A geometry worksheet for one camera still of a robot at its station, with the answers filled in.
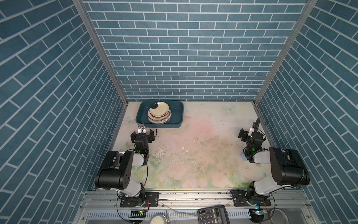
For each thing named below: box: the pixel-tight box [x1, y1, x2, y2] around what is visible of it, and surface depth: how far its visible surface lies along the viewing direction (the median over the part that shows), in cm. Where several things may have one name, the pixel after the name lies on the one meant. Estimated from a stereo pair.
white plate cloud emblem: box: [147, 108, 173, 125], surface depth 107 cm
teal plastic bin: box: [135, 99, 185, 129], surface depth 109 cm
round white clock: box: [148, 213, 168, 224], surface depth 66 cm
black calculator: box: [197, 204, 231, 224], surface depth 69 cm
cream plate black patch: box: [151, 102, 159, 110], surface depth 114 cm
